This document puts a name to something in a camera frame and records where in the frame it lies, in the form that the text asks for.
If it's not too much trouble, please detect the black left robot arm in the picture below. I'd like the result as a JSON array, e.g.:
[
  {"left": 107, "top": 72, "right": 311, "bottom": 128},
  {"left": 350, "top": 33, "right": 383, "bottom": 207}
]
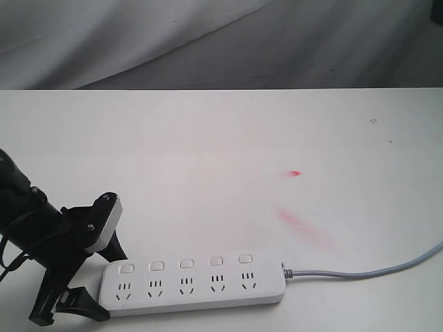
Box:
[{"left": 1, "top": 151, "right": 127, "bottom": 326}]

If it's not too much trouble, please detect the grey backdrop cloth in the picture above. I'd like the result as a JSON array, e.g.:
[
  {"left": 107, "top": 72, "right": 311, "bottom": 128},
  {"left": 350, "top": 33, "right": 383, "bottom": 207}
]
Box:
[{"left": 1, "top": 1, "right": 442, "bottom": 90}]

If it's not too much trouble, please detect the white five-outlet power strip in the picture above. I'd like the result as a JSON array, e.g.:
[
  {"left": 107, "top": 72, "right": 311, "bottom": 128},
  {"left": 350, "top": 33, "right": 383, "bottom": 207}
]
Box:
[{"left": 98, "top": 250, "right": 286, "bottom": 317}]

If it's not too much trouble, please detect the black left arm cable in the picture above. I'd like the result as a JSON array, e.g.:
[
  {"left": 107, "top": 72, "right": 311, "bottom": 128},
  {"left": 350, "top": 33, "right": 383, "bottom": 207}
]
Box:
[{"left": 0, "top": 234, "right": 32, "bottom": 282}]

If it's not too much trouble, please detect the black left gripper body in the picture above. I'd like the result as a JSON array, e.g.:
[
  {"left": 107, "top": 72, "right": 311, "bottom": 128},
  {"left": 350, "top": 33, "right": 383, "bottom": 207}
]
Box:
[{"left": 28, "top": 206, "right": 91, "bottom": 326}]

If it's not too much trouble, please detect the grey power cable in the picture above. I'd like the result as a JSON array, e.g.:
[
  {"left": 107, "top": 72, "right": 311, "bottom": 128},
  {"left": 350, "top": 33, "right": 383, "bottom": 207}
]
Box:
[{"left": 280, "top": 242, "right": 443, "bottom": 283}]

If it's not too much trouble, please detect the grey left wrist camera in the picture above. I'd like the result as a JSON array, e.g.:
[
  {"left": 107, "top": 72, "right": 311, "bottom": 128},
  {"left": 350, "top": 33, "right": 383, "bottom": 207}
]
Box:
[{"left": 80, "top": 192, "right": 123, "bottom": 253}]

